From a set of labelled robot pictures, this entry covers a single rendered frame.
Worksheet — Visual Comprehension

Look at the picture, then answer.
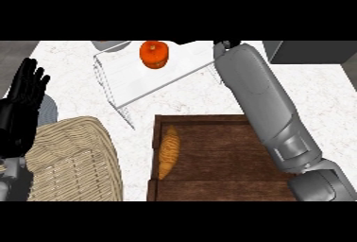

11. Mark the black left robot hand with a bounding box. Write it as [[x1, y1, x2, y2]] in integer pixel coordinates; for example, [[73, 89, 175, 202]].
[[0, 58, 51, 160]]

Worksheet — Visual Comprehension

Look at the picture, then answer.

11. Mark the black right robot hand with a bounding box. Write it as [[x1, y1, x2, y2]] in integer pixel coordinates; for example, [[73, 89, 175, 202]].
[[213, 40, 241, 49]]

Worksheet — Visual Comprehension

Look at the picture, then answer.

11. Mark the yellow-orange squash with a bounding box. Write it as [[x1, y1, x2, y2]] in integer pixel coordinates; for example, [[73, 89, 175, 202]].
[[157, 125, 181, 181]]

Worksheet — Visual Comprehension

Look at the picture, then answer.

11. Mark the brown wooden tray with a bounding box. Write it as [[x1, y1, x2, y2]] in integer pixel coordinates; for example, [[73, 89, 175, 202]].
[[146, 113, 297, 202]]

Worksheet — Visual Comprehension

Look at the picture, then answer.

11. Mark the grey-blue round object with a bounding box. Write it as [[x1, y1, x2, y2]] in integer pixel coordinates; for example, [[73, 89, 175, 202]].
[[35, 94, 60, 128]]

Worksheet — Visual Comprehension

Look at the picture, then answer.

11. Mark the orange pumpkin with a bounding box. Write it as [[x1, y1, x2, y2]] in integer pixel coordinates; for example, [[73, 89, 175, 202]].
[[138, 40, 169, 70]]

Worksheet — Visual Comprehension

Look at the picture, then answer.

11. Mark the dark grey appliance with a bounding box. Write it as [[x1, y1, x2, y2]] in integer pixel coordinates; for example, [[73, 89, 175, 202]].
[[262, 40, 357, 65]]

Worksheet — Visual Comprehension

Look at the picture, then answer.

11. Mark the tan wicker basket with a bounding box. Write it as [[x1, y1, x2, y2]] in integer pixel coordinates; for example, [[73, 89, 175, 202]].
[[25, 115, 123, 202]]

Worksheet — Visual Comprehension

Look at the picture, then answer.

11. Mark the grey round bowl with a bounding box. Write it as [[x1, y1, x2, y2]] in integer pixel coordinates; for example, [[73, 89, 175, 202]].
[[89, 40, 134, 52]]

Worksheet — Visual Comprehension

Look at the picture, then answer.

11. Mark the white wire tiered shelf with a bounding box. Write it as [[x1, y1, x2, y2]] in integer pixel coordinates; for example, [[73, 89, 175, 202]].
[[89, 40, 224, 130]]

